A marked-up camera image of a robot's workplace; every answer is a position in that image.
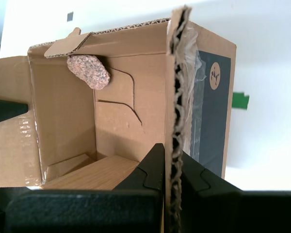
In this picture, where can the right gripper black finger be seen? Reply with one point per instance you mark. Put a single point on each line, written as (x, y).
(232, 211)
(87, 211)

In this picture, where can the green tape piece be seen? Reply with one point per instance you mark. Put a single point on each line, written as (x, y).
(241, 100)

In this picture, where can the speckled pink granite rock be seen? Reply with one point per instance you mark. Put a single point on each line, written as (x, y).
(89, 71)

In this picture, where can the light wooden block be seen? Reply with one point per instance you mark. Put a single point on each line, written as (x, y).
(99, 174)

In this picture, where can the brown cardboard box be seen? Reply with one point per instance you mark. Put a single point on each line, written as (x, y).
(63, 109)

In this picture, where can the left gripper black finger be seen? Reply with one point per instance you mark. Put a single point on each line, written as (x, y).
(7, 110)

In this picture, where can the grey tape square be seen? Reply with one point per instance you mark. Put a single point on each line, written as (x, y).
(70, 16)

